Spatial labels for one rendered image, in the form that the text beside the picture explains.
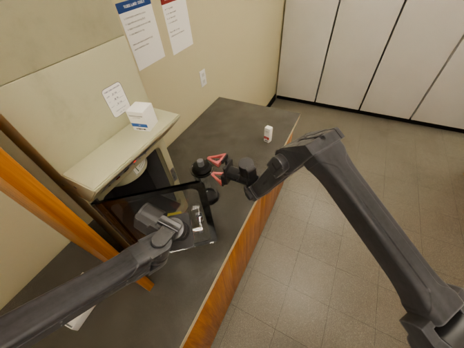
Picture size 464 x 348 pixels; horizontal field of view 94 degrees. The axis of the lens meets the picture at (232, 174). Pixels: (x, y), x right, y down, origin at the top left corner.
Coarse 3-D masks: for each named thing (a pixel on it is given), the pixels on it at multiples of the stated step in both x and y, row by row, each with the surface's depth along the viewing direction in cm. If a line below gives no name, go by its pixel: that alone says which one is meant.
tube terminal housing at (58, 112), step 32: (64, 64) 45; (96, 64) 50; (128, 64) 58; (0, 96) 38; (32, 96) 42; (64, 96) 46; (96, 96) 52; (128, 96) 60; (0, 128) 46; (32, 128) 43; (64, 128) 48; (96, 128) 55; (32, 160) 53; (64, 160) 50; (160, 160) 85
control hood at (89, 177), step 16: (160, 112) 66; (128, 128) 61; (160, 128) 61; (112, 144) 57; (128, 144) 57; (144, 144) 56; (96, 160) 53; (112, 160) 53; (128, 160) 53; (64, 176) 50; (80, 176) 50; (96, 176) 49; (112, 176) 50; (80, 192) 54; (96, 192) 48
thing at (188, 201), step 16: (144, 192) 61; (160, 192) 62; (176, 192) 63; (192, 192) 65; (112, 208) 62; (128, 208) 64; (160, 208) 67; (176, 208) 69; (192, 208) 70; (208, 208) 72; (128, 224) 70; (192, 224) 78; (208, 224) 80; (208, 240) 89
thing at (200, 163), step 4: (200, 160) 94; (204, 160) 98; (196, 164) 97; (200, 164) 94; (204, 164) 96; (208, 164) 96; (192, 168) 96; (196, 168) 95; (200, 168) 95; (204, 168) 95; (208, 168) 95; (196, 172) 94; (200, 172) 94; (204, 172) 94
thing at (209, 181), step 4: (208, 160) 100; (192, 164) 99; (212, 164) 98; (212, 168) 96; (192, 172) 96; (208, 172) 95; (200, 176) 94; (208, 176) 96; (212, 176) 99; (196, 180) 99; (200, 180) 97; (204, 180) 97; (208, 180) 98; (212, 180) 100; (204, 184) 99; (208, 184) 100; (212, 184) 102; (208, 188) 102; (212, 188) 103; (216, 188) 108; (208, 192) 103; (212, 192) 105; (216, 192) 108; (208, 196) 106; (212, 196) 107; (216, 196) 110
